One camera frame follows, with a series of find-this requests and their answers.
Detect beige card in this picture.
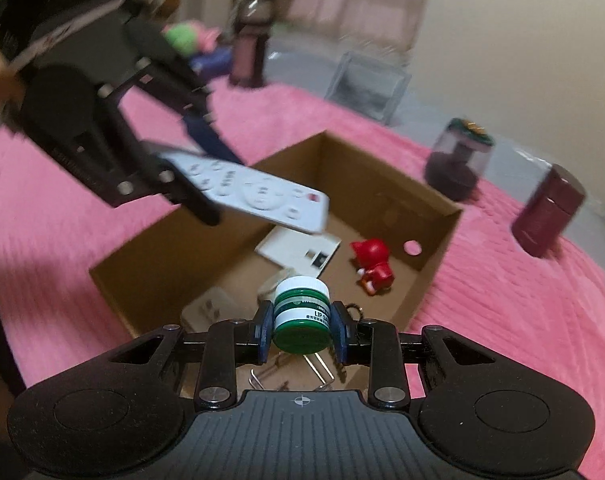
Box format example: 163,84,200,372
181,287,244,334

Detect white and blue flat box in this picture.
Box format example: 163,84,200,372
189,46,234,79

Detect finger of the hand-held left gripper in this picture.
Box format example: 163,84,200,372
141,141,222,227
126,20,244,164

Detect maroon cylinder container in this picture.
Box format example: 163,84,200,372
511,163,588,259

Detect metal hex keys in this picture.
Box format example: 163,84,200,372
246,352,336,392

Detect green white balm jar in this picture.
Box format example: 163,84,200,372
272,277,334,354

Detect brown cardboard box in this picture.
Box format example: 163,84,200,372
89,130,464,396

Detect pink curtain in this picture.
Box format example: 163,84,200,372
275,0,439,63

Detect glass picture frame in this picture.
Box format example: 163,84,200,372
325,51,413,126

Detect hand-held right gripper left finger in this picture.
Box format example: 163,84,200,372
107,300,276,411

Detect green pink plush toy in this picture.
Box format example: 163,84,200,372
161,22,219,57

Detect person's left hand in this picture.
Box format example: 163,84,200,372
0,27,28,107

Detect red toy figure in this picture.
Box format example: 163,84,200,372
351,238,396,295

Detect pink water bottle black frame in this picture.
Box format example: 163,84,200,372
229,0,274,89

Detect purple transparent jar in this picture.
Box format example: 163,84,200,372
425,117,496,202

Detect white remote control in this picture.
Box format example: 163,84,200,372
150,142,330,235

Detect white booklet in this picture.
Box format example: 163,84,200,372
254,225,343,279

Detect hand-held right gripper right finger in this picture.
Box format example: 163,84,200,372
330,300,499,411

